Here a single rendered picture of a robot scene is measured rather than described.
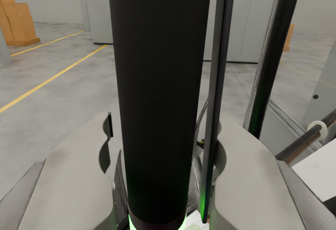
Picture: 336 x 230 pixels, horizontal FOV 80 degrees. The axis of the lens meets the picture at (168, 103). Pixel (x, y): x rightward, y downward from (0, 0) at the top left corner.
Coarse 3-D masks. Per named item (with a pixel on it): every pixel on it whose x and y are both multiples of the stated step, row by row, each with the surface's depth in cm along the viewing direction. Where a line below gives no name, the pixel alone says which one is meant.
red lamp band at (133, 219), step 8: (128, 208) 11; (184, 208) 11; (136, 216) 10; (184, 216) 11; (136, 224) 10; (144, 224) 10; (152, 224) 10; (160, 224) 10; (168, 224) 10; (176, 224) 10
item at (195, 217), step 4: (192, 212) 19; (196, 212) 19; (188, 216) 18; (192, 216) 18; (196, 216) 18; (200, 216) 18; (188, 220) 18; (192, 220) 18; (196, 220) 18; (200, 220) 18; (188, 224) 18; (196, 224) 18; (200, 224) 18; (204, 224) 18; (208, 224) 18; (184, 228) 17; (204, 228) 17; (208, 228) 17
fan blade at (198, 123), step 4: (224, 76) 40; (204, 104) 44; (204, 108) 39; (200, 112) 44; (200, 116) 38; (200, 120) 39; (196, 124) 38; (196, 128) 38; (196, 132) 43; (196, 136) 47; (196, 140) 51; (192, 152) 46; (192, 156) 48; (192, 160) 49
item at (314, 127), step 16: (288, 0) 11; (288, 16) 12; (272, 32) 12; (272, 48) 13; (272, 64) 13; (272, 80) 14; (256, 96) 14; (256, 112) 15; (256, 128) 15; (320, 128) 30
